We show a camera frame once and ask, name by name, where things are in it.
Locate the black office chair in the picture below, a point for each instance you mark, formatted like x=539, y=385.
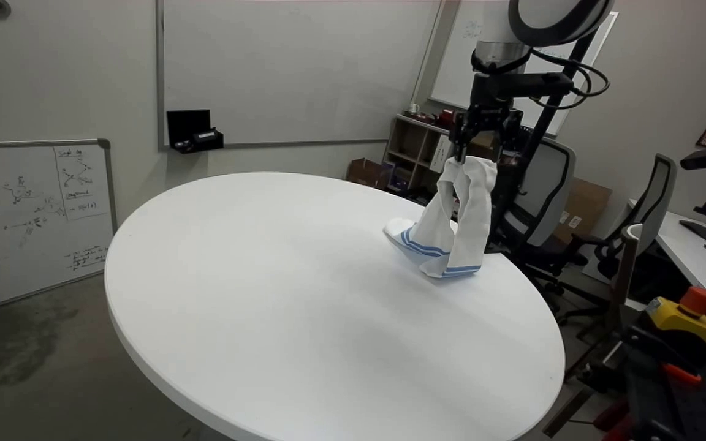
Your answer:
x=649, y=212

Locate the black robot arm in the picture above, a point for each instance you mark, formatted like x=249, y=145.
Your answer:
x=498, y=82

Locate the wooden shelf unit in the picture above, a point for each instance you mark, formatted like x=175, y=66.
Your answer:
x=414, y=157

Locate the yellow black power tool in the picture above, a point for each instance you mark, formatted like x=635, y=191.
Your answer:
x=672, y=316

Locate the large wall whiteboard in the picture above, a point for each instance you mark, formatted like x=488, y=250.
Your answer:
x=294, y=71

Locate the brown cardboard box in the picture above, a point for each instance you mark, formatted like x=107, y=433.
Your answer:
x=581, y=212

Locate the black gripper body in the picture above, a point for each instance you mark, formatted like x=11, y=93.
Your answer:
x=486, y=117

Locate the white cloth with blue stripes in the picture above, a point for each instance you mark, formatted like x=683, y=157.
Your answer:
x=450, y=238

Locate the grey mesh office chair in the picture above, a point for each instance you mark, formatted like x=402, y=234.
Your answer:
x=543, y=194

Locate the white side desk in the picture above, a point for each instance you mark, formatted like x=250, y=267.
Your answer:
x=684, y=249

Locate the small whiteboard with writing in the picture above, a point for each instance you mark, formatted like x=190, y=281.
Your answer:
x=57, y=213

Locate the black ring light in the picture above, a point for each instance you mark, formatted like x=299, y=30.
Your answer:
x=549, y=22

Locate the black eraser holder box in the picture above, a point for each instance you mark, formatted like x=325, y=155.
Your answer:
x=193, y=131

